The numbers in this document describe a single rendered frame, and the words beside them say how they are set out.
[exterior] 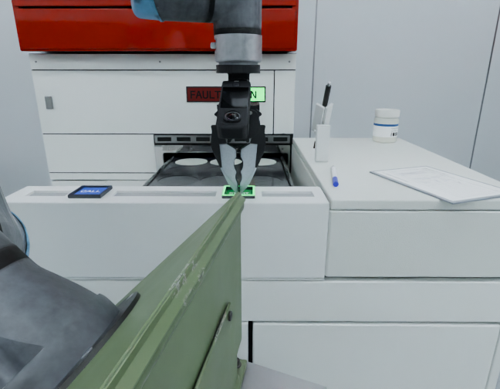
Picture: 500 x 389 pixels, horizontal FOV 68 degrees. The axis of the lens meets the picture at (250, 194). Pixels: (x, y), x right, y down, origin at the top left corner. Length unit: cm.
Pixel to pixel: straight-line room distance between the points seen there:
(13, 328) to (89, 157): 108
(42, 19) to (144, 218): 80
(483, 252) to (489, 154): 252
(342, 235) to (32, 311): 48
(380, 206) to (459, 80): 244
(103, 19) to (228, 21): 68
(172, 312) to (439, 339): 65
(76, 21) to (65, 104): 26
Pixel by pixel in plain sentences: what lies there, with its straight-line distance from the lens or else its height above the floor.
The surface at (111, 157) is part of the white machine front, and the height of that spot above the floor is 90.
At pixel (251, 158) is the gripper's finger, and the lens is 62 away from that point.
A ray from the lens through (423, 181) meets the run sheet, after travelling 76.
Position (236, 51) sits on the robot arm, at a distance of 59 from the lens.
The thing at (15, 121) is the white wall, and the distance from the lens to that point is 319.
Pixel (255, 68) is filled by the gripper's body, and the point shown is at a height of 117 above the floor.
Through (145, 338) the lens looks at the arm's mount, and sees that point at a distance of 19.
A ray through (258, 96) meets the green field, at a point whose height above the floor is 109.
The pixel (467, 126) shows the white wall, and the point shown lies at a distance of 311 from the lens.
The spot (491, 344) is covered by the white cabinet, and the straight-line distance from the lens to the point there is 86.
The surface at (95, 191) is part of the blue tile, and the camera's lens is 70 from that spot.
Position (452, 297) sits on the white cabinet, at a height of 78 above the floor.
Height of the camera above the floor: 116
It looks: 18 degrees down
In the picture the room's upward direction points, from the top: straight up
